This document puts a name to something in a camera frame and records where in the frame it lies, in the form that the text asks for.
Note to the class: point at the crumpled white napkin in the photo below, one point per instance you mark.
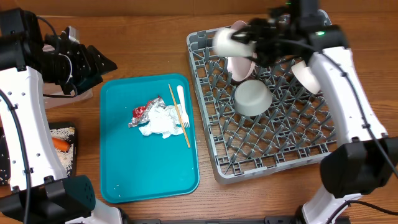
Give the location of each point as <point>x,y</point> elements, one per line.
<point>162,121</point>

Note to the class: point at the rice and peanut shells pile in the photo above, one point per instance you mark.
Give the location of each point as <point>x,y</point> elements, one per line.
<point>65,155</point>

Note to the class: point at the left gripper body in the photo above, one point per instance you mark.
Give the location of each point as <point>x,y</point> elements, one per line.
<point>71,73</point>

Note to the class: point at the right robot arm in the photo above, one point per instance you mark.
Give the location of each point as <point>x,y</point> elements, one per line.
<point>366,156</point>

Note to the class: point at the clear plastic bin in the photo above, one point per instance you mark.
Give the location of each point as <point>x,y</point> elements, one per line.
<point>52,89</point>

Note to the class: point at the white plastic fork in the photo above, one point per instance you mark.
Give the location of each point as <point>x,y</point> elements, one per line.
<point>181,96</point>

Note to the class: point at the red foil wrapper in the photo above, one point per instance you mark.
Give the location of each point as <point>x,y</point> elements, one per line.
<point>140,115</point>

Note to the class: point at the white ceramic bowl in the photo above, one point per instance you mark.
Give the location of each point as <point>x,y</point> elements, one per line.
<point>305,76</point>

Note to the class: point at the white paper cup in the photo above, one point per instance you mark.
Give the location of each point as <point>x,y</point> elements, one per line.
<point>225,46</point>

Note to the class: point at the orange carrot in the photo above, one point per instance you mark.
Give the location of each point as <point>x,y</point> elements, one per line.
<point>61,144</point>

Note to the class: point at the grey bowl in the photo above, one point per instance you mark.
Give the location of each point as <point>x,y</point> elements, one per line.
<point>252,98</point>

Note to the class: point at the white round plate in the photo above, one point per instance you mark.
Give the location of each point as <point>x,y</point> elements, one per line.
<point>240,67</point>

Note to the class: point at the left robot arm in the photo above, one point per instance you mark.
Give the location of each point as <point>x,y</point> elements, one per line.
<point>41,190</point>

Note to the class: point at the wooden chopstick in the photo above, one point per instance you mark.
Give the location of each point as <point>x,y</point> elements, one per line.
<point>179,114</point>

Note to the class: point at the grey dishwasher rack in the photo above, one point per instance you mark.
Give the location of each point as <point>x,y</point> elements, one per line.
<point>296,130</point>

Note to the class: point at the black waste tray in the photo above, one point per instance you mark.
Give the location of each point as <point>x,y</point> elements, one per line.
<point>71,149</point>

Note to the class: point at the teal plastic tray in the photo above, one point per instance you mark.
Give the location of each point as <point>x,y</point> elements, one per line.
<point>134,167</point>

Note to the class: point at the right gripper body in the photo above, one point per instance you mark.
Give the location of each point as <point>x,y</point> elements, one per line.
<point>276,45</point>

